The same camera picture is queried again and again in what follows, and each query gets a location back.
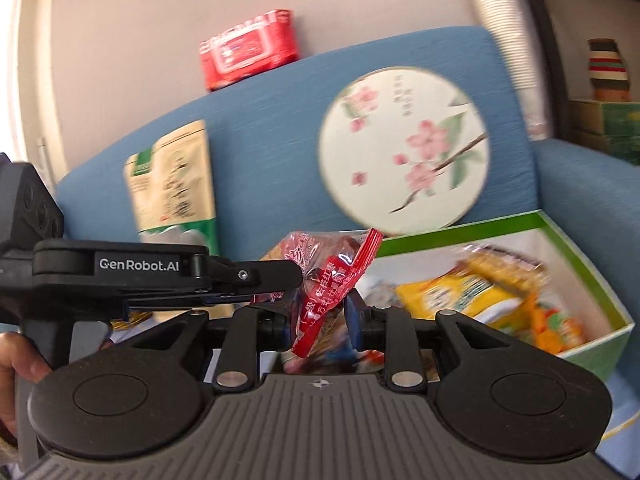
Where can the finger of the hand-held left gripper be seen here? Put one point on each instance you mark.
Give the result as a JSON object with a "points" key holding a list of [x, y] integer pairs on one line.
{"points": [[265, 275]]}

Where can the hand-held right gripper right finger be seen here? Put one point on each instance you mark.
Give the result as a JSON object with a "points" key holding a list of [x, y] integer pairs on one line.
{"points": [[352, 322]]}

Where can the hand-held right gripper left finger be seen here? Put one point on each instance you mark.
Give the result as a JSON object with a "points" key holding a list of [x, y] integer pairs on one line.
{"points": [[286, 332]]}

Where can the red date snack packet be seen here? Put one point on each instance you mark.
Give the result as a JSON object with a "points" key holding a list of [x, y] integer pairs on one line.
{"points": [[325, 280]]}

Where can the pile of snack packets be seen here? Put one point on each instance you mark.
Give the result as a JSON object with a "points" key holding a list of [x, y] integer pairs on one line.
{"points": [[130, 320]]}

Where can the yellow snack packet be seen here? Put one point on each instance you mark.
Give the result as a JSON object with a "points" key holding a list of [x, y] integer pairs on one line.
{"points": [[470, 295]]}

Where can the orange snack packet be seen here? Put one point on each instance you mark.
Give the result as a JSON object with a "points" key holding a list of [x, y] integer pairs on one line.
{"points": [[557, 327]]}

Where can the green cardboard box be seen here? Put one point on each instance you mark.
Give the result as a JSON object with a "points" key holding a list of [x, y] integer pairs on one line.
{"points": [[580, 260]]}

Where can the person's left hand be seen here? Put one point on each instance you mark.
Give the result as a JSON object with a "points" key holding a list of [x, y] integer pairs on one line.
{"points": [[22, 357]]}

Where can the large beige green grain pouch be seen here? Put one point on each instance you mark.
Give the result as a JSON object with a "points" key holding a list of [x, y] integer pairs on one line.
{"points": [[172, 180]]}

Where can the blue sofa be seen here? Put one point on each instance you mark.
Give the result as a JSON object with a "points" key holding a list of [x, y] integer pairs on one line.
{"points": [[270, 125]]}

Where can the round floral cushion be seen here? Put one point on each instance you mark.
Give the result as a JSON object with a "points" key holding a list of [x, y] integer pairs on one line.
{"points": [[405, 150]]}

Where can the red wet wipes pack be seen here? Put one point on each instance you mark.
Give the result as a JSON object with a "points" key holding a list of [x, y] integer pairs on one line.
{"points": [[247, 47]]}

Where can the blue striped blanket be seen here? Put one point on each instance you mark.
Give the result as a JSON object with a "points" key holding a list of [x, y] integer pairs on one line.
{"points": [[620, 420]]}

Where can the white textured roll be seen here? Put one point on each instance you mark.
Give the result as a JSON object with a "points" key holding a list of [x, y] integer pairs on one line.
{"points": [[500, 45]]}

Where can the green cartons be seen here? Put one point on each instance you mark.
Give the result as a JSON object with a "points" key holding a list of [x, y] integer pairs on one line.
{"points": [[607, 130]]}

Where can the dark shelf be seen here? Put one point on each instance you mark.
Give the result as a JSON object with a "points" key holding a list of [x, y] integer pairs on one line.
{"points": [[550, 50]]}

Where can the striped vase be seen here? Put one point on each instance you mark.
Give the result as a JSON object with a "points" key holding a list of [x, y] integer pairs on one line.
{"points": [[607, 72]]}

